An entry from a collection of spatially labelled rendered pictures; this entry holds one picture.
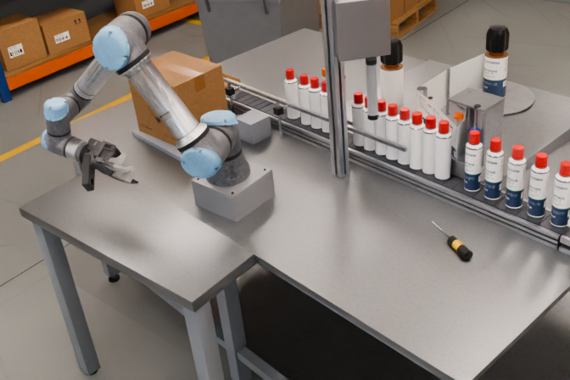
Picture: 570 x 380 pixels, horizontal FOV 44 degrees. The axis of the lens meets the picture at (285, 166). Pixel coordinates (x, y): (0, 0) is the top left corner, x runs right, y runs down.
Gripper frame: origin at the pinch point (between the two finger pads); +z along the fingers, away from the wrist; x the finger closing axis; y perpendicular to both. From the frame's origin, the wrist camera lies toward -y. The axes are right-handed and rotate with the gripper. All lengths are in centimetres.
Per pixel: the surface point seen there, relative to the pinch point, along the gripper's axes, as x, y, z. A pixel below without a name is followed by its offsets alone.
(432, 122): 10, 58, 78
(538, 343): 79, 25, 132
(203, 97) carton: 31, 51, -11
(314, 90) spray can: 29, 68, 29
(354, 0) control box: -23, 71, 47
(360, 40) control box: -12, 65, 51
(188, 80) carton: 20, 51, -14
